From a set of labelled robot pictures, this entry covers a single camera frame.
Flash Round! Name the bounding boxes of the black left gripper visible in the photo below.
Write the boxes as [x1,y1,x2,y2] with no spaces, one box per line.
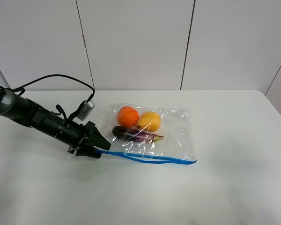
[56,119,111,159]

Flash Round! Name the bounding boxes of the clear blue-zip file bag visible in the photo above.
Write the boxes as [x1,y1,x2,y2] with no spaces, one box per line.
[98,103,197,165]

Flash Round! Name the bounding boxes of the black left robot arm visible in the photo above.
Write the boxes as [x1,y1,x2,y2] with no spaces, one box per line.
[0,86,111,158]

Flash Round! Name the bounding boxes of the purple eggplant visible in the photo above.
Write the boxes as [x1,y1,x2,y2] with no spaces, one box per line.
[112,126,164,143]

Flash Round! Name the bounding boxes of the orange fruit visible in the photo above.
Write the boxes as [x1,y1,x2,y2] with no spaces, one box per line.
[117,106,139,128]

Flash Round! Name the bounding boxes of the yellow pear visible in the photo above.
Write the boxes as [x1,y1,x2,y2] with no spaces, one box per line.
[137,111,161,132]

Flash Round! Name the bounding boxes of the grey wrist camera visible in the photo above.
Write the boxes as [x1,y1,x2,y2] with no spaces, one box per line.
[76,100,95,121]

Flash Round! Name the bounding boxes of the black camera cable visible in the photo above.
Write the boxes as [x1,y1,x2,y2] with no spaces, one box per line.
[0,74,96,106]

